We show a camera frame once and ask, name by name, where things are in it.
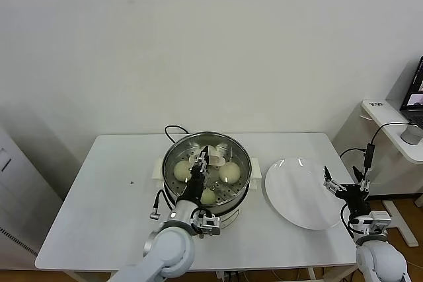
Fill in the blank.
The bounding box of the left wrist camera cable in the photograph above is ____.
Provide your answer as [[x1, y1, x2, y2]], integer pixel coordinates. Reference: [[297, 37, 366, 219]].
[[150, 189, 179, 220]]

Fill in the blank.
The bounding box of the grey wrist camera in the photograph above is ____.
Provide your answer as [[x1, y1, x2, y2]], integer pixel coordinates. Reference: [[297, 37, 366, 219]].
[[352, 211, 391, 235], [191, 214, 221, 237]]

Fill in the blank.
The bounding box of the open black laptop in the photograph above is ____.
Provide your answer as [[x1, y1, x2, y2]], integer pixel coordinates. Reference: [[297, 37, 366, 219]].
[[399, 56, 423, 124]]

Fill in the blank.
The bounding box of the perforated steel steamer basket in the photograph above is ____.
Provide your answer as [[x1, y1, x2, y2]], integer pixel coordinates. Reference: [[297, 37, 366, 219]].
[[152, 132, 262, 212]]

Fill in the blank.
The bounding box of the cream electric cooker base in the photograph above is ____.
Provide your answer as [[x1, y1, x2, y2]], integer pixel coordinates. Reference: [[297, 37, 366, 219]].
[[151, 176, 260, 232]]

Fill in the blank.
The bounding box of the white floor cabinet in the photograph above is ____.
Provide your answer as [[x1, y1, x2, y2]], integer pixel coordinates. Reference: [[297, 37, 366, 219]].
[[0, 125, 65, 263]]

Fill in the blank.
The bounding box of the white side desk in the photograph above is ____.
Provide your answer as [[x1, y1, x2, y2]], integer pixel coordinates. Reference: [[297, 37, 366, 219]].
[[332, 99, 423, 248]]

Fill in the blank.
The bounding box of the large white plate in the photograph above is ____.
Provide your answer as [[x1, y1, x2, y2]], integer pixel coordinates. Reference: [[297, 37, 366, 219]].
[[262, 157, 348, 231]]

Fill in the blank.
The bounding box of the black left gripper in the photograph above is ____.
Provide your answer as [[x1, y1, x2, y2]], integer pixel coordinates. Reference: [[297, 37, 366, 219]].
[[183, 145, 211, 204]]

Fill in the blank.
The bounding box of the black laptop adapter cable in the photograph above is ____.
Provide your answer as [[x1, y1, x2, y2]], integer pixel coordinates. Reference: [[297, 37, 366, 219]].
[[339, 122, 414, 192]]

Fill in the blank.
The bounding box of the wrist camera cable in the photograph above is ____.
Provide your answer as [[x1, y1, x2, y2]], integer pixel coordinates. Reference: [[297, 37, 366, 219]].
[[340, 204, 356, 238], [150, 189, 179, 220]]

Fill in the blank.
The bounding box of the grey round desk object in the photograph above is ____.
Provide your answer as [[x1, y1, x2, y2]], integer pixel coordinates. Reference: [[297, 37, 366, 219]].
[[400, 125, 423, 146]]

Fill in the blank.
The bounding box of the black cooker power cable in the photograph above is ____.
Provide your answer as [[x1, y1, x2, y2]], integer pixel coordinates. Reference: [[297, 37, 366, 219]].
[[164, 125, 189, 144]]

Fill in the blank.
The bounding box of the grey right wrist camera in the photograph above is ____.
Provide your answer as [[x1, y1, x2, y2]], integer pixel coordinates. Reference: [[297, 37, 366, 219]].
[[352, 211, 391, 235]]

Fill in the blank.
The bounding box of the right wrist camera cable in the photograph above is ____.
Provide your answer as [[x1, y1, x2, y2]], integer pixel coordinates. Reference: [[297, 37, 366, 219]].
[[340, 204, 356, 238]]

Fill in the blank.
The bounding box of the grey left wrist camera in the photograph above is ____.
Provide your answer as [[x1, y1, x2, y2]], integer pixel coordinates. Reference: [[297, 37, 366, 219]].
[[191, 214, 221, 237]]

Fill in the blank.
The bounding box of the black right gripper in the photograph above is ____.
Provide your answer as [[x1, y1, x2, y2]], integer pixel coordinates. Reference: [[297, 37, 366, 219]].
[[324, 165, 371, 221]]

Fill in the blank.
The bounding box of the round glass pot lid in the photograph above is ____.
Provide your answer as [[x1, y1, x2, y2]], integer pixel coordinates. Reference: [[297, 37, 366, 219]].
[[163, 132, 252, 209]]

